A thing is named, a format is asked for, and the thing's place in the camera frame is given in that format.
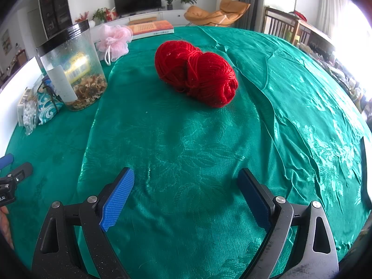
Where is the white cardboard box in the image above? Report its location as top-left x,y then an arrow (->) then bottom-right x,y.
0,56 -> 44,117

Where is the grey curtain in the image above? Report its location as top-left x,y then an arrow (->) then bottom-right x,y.
238,0 -> 259,31

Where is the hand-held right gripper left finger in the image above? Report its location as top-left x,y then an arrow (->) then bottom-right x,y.
32,167 -> 136,279

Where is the green satin tablecloth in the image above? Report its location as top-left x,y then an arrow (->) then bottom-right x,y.
0,26 -> 369,279

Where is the pink mesh bath puff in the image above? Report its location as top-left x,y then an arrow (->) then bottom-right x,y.
96,24 -> 133,64

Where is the green plant with red pot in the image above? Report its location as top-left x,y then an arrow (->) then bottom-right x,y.
92,7 -> 117,24

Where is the dark wooden chair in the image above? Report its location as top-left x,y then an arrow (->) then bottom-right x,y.
263,6 -> 300,44

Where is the orange lounge chair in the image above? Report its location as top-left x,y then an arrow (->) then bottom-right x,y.
184,0 -> 251,28

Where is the orange book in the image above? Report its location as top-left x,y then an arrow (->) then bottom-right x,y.
128,20 -> 175,40

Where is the wooden dining set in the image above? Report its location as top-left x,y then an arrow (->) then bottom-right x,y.
0,48 -> 30,85

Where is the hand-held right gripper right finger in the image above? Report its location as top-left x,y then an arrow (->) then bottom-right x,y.
237,168 -> 339,279

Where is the red yarn ball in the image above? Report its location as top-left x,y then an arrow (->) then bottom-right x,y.
154,40 -> 239,109

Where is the wooden side desk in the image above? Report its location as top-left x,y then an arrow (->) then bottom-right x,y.
295,17 -> 333,47

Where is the pile of assorted clutter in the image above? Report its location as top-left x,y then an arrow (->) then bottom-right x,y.
299,42 -> 372,117

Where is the black television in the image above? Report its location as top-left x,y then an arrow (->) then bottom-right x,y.
113,0 -> 162,14

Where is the clear jar with black lid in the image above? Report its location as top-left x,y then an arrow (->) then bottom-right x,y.
36,20 -> 109,112

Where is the person's left hand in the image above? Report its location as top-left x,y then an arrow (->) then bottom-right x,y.
0,205 -> 15,250

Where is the tan paper packet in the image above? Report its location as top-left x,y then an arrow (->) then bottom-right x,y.
17,86 -> 33,127

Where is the white sheer curtain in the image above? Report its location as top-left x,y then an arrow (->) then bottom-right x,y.
317,0 -> 349,38

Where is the blue patterned pouch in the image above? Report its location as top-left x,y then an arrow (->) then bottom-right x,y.
36,76 -> 67,126

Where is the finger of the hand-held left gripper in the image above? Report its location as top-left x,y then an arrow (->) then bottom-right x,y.
0,154 -> 14,169
0,162 -> 33,184

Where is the dark display cabinet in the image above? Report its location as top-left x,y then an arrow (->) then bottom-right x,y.
38,0 -> 73,40

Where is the framed wall picture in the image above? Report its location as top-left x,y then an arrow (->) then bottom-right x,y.
1,29 -> 12,56

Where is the white television cabinet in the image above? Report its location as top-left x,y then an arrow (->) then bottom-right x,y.
87,9 -> 192,28

